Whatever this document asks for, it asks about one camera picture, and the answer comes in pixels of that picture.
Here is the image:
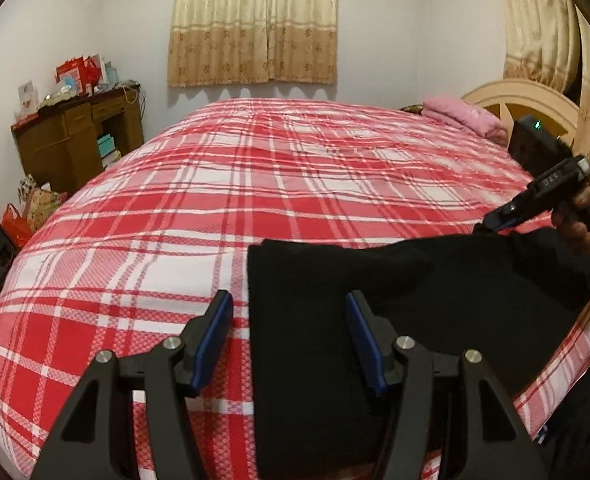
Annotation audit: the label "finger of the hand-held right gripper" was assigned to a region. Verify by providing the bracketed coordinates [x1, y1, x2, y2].
[473, 195, 532, 234]

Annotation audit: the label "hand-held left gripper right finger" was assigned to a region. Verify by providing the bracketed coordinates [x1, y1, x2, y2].
[345, 290, 550, 480]

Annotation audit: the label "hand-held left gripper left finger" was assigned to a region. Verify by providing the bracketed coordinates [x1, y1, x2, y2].
[30, 289, 234, 480]

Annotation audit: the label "black pants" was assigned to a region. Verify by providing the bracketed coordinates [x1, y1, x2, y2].
[247, 227, 590, 480]

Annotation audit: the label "person's right hand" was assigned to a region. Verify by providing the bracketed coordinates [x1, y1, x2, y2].
[550, 187, 590, 261]

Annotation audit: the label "cream wooden headboard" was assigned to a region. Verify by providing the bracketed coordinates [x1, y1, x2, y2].
[461, 78, 590, 161]

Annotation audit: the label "pink folded blanket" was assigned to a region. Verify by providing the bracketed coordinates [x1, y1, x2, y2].
[421, 97, 513, 146]

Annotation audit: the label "red plaid bed sheet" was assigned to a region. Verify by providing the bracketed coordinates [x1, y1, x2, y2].
[0, 97, 590, 480]

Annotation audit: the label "teal boxes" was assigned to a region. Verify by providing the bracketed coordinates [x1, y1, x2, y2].
[97, 132, 122, 169]

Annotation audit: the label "floral gift bag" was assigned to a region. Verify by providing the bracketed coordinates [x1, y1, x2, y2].
[19, 175, 68, 234]

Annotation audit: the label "person's dark clothing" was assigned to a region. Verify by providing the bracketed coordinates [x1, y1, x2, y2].
[537, 355, 590, 480]

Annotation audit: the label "red plastic bag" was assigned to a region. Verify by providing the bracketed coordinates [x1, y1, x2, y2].
[1, 203, 34, 248]

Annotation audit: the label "brown wooden desk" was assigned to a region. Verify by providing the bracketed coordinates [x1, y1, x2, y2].
[11, 85, 146, 196]

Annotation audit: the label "red gift bags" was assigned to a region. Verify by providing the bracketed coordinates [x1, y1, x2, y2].
[56, 55, 108, 97]

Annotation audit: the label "white greeting card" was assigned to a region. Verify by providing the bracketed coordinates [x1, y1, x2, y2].
[18, 80, 40, 122]

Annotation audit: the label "beige patterned short curtain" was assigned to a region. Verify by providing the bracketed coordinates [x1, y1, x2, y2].
[167, 0, 338, 88]

